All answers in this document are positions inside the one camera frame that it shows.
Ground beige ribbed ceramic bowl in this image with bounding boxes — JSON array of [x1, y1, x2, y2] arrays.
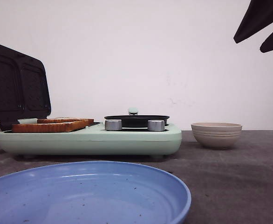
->
[[191, 122, 242, 149]]

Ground white bread slice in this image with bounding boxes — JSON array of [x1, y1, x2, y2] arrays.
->
[[12, 121, 86, 133], [37, 118, 94, 129]]

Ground breakfast maker hinged lid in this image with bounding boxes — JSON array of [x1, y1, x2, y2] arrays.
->
[[0, 45, 51, 132]]

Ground mint green breakfast maker base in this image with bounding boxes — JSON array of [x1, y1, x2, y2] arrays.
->
[[0, 123, 182, 155]]

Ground right silver control knob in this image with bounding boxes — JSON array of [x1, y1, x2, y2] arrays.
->
[[147, 120, 165, 132]]

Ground silver control knob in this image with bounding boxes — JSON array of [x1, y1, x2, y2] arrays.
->
[[147, 120, 165, 132], [105, 119, 122, 131]]

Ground black round frying pan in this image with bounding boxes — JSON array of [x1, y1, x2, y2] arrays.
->
[[104, 107, 170, 128]]

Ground left silver control knob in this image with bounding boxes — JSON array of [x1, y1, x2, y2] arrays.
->
[[105, 119, 122, 131]]

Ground blue round plate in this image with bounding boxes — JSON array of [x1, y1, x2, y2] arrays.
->
[[0, 161, 191, 224]]

